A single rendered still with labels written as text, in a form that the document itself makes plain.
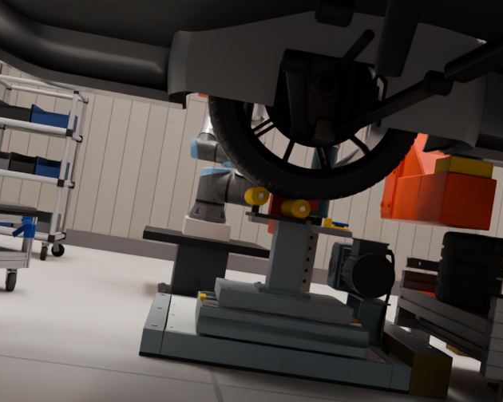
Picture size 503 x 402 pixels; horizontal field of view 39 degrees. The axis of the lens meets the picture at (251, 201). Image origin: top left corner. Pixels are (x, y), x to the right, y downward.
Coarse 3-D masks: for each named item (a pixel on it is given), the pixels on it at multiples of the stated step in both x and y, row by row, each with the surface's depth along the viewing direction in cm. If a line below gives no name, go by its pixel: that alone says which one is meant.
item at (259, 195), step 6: (246, 192) 236; (252, 192) 215; (258, 192) 216; (264, 192) 216; (246, 198) 233; (252, 198) 215; (258, 198) 216; (264, 198) 216; (252, 204) 229; (258, 204) 216
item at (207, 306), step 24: (216, 312) 202; (240, 312) 207; (264, 312) 210; (216, 336) 204; (240, 336) 202; (264, 336) 203; (288, 336) 203; (312, 336) 204; (336, 336) 205; (360, 336) 205
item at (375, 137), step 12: (372, 72) 234; (240, 108) 209; (252, 132) 209; (264, 132) 229; (372, 132) 233; (384, 132) 215; (288, 144) 229; (360, 144) 232; (372, 144) 220; (276, 156) 210; (288, 156) 229; (324, 156) 231; (360, 156) 217; (300, 168) 211; (324, 168) 230; (336, 168) 212; (348, 168) 212
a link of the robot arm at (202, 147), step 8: (208, 120) 309; (208, 128) 306; (200, 136) 303; (208, 136) 303; (192, 144) 300; (200, 144) 300; (208, 144) 300; (216, 144) 300; (192, 152) 301; (200, 152) 300; (208, 152) 299; (208, 160) 302
